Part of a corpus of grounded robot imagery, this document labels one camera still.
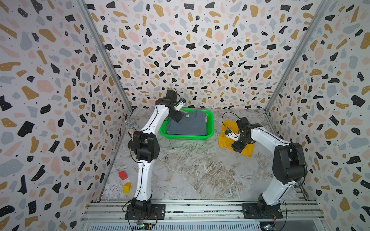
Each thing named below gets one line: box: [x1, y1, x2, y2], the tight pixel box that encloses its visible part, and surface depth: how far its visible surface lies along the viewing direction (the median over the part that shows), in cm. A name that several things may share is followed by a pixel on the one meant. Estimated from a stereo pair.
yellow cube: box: [122, 182, 133, 194], surface depth 82 cm
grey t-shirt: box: [165, 109, 208, 136], surface depth 106 cm
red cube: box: [118, 170, 129, 180], surface depth 85 cm
